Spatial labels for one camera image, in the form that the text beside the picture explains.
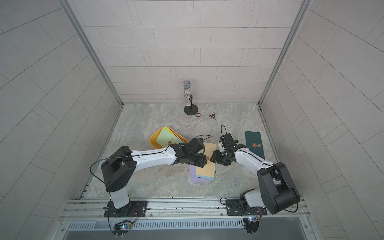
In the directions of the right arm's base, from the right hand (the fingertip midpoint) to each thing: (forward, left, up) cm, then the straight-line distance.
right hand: (213, 159), depth 87 cm
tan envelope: (-5, +3, -2) cm, 6 cm away
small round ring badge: (+35, +7, +1) cm, 36 cm away
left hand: (-3, +4, +2) cm, 5 cm away
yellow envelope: (+18, +26, +7) cm, 32 cm away
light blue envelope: (-10, +6, 0) cm, 11 cm away
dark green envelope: (+9, -28, -1) cm, 29 cm away
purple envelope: (-10, +11, -1) cm, 15 cm away
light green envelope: (+15, +29, +5) cm, 33 cm away
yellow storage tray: (+16, +35, +5) cm, 39 cm away
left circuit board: (-30, +44, +2) cm, 53 cm away
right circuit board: (-32, -14, -2) cm, 35 cm away
